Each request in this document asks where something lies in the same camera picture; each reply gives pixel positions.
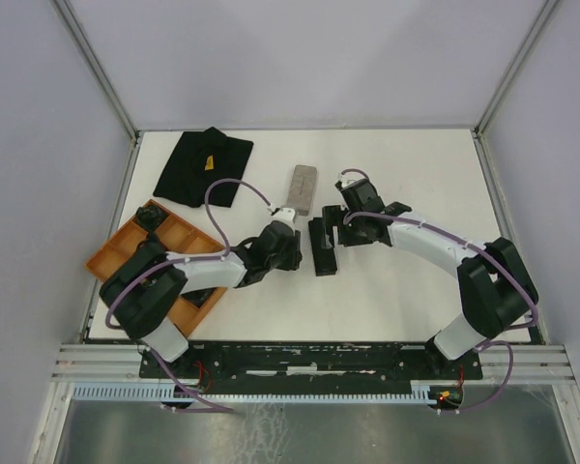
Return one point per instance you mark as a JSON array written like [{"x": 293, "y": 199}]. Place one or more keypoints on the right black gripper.
[{"x": 333, "y": 216}]

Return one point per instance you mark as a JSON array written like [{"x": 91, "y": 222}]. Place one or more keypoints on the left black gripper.
[{"x": 295, "y": 256}]

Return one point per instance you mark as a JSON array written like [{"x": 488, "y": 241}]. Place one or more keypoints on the black rectangular case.
[{"x": 324, "y": 259}]

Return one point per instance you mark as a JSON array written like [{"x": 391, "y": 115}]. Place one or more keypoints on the grey glasses case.
[{"x": 302, "y": 189}]

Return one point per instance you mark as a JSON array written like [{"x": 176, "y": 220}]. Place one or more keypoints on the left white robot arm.
[{"x": 140, "y": 294}]

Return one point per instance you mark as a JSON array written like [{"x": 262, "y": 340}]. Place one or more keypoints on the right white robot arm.
[{"x": 496, "y": 291}]

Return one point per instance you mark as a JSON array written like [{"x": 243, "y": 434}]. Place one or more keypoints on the black round item in tray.
[{"x": 198, "y": 297}]

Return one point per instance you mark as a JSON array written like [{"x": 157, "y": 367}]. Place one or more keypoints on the orange divided tray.
[{"x": 177, "y": 235}]

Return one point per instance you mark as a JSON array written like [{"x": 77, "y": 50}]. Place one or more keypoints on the black folded cloth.
[{"x": 199, "y": 159}]

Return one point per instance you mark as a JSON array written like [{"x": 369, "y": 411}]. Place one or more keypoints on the black item in tray rear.
[{"x": 150, "y": 217}]

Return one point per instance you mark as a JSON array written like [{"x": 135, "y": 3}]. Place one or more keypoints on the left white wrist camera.
[{"x": 283, "y": 214}]

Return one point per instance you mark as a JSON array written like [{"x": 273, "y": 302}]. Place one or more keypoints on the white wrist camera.
[
  {"x": 283, "y": 214},
  {"x": 345, "y": 182}
]

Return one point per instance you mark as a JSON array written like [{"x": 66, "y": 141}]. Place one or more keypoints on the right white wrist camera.
[{"x": 345, "y": 182}]

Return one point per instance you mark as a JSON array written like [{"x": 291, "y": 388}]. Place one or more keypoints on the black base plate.
[{"x": 398, "y": 361}]

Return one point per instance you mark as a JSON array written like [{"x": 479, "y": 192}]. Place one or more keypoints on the right aluminium frame post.
[{"x": 516, "y": 65}]

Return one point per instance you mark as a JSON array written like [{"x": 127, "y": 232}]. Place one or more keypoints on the aluminium frame post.
[
  {"x": 516, "y": 65},
  {"x": 74, "y": 26}
]

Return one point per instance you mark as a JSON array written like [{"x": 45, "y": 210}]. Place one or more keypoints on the left aluminium frame post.
[{"x": 74, "y": 26}]

